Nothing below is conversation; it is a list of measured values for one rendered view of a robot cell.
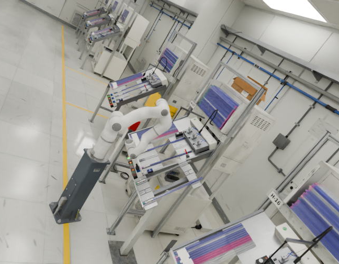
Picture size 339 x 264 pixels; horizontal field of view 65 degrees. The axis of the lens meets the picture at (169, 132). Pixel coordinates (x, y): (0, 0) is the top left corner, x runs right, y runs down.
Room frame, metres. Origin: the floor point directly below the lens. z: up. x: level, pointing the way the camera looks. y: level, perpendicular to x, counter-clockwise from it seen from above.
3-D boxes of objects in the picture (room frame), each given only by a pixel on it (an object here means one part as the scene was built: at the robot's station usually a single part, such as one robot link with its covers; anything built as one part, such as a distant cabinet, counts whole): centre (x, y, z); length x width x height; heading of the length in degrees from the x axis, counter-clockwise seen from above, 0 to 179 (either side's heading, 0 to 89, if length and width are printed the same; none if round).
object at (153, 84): (3.84, 0.60, 0.66); 1.01 x 0.73 x 1.31; 124
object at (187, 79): (3.97, 0.44, 0.95); 1.35 x 0.82 x 1.90; 124
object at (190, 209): (2.75, -0.35, 0.31); 0.70 x 0.65 x 0.62; 34
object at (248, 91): (2.89, -0.47, 1.82); 0.68 x 0.30 x 0.20; 34
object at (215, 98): (2.63, -0.28, 1.52); 0.51 x 0.13 x 0.27; 34
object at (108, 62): (6.64, 2.29, 0.95); 1.36 x 0.82 x 1.90; 124
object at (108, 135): (2.02, 0.42, 1.00); 0.19 x 0.12 x 0.24; 23
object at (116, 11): (7.84, 3.10, 0.95); 1.37 x 0.82 x 1.90; 124
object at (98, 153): (1.99, 0.41, 0.79); 0.19 x 0.19 x 0.18
